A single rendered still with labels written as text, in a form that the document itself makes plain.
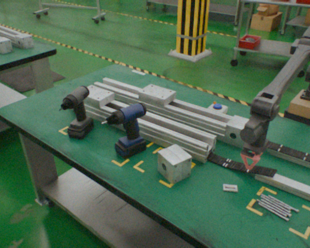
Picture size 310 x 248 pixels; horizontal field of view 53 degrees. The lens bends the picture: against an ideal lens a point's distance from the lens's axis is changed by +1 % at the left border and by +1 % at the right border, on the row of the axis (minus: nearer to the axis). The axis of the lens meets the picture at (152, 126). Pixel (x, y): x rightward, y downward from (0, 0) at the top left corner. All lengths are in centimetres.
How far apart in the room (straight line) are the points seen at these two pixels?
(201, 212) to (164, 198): 14
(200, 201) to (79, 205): 97
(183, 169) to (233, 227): 27
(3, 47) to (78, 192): 132
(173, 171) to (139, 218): 72
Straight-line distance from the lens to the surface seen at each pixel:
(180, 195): 116
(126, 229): 178
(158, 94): 155
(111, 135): 147
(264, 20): 637
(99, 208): 190
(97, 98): 154
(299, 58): 131
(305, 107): 175
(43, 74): 281
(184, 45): 471
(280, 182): 125
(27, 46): 280
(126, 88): 175
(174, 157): 117
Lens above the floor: 159
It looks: 32 degrees down
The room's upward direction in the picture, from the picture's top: straight up
